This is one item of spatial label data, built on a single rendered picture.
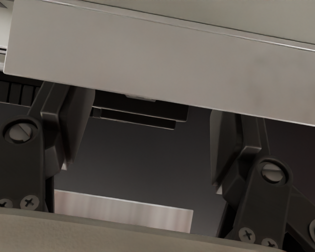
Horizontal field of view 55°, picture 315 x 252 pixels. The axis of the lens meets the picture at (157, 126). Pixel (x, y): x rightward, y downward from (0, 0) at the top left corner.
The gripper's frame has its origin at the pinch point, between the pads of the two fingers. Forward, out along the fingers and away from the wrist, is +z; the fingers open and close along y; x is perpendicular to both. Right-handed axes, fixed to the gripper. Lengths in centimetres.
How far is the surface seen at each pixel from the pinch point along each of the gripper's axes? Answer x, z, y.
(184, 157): -48, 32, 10
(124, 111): -19.0, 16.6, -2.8
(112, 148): -49, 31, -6
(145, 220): -9.8, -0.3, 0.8
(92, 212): -9.8, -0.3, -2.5
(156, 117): -19.8, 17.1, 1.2
